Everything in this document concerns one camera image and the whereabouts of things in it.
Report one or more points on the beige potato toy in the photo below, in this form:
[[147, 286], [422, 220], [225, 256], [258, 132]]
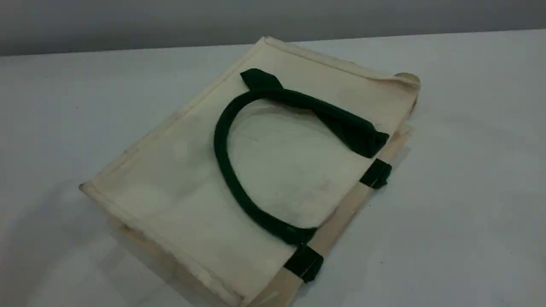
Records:
[[408, 77]]

